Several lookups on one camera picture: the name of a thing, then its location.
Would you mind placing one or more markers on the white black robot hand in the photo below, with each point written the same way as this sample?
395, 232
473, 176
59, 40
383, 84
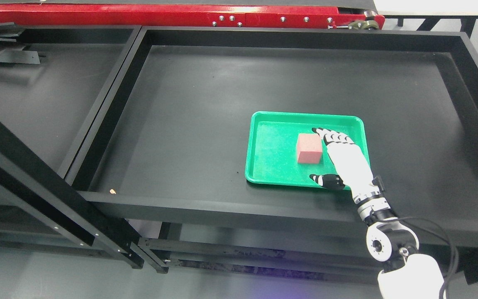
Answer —
349, 162

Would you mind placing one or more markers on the pink block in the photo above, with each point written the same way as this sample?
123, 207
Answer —
309, 149

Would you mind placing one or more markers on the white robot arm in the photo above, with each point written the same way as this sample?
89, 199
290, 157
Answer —
407, 273

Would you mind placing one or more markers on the black metal shelf right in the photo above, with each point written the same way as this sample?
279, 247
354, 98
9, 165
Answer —
200, 126

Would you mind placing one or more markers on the black metal shelf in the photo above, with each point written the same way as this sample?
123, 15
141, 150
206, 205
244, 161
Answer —
61, 99
200, 126

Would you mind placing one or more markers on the black metal shelf left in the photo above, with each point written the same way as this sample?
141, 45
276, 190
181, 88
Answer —
61, 99

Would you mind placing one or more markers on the red conveyor frame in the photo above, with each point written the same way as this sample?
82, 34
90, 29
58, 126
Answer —
190, 15

